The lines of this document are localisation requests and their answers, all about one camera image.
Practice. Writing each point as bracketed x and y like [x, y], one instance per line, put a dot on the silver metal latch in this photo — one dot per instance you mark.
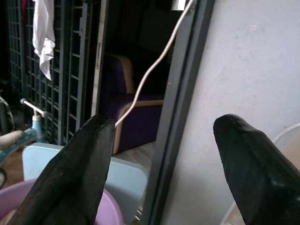
[178, 4]

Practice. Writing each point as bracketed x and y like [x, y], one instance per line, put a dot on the light blue child balance bike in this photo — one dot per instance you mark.
[36, 124]

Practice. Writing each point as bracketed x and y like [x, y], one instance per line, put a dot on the dark grey door frame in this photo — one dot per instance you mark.
[178, 117]

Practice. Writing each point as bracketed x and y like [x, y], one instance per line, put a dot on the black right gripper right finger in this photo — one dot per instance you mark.
[257, 178]

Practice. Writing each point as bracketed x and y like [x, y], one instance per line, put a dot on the purple armchair with beige trim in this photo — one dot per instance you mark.
[140, 126]

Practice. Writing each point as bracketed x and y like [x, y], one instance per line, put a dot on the light blue plastic stool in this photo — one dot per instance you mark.
[126, 178]

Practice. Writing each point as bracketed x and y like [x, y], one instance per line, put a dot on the white hanging garment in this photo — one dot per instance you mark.
[42, 28]

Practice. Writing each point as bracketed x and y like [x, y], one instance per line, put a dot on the dark metal grille gate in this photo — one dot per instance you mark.
[68, 70]

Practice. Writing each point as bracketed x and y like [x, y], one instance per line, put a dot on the purple plastic basin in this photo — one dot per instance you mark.
[110, 211]

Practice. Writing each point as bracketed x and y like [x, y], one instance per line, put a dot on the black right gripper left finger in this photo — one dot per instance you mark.
[70, 178]

